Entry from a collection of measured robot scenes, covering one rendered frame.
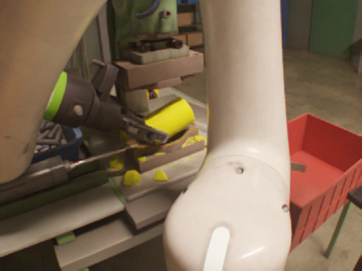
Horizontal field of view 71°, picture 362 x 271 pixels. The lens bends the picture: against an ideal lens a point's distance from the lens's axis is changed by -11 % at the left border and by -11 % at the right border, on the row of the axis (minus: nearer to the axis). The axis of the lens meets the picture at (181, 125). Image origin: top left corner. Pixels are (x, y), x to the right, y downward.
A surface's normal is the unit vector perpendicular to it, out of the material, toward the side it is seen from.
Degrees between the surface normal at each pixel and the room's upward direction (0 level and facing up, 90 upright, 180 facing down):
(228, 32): 91
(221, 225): 10
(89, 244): 0
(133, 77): 90
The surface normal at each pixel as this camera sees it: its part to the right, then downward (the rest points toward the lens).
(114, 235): -0.04, -0.89
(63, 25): 0.48, 0.84
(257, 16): 0.18, 0.41
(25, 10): -0.04, 0.74
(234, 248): -0.04, -0.68
